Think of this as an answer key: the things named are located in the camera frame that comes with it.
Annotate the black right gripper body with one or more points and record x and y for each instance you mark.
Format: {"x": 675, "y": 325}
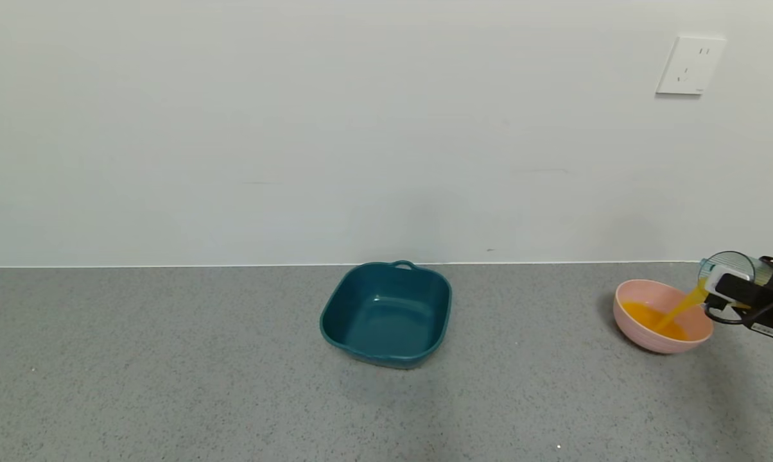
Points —
{"x": 766, "y": 328}

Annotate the clear ribbed green-tinted cup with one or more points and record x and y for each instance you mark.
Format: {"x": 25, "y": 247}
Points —
{"x": 730, "y": 262}

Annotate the orange juice liquid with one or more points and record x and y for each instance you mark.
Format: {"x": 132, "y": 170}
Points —
{"x": 650, "y": 317}

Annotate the pink ribbed bowl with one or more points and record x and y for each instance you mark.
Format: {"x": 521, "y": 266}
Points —
{"x": 662, "y": 343}

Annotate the teal plastic square tray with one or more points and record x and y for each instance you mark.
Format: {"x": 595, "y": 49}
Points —
{"x": 386, "y": 314}

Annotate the white black wrist camera box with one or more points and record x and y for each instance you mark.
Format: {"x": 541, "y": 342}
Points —
{"x": 743, "y": 289}

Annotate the white wall socket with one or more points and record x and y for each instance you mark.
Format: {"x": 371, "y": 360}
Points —
{"x": 689, "y": 65}

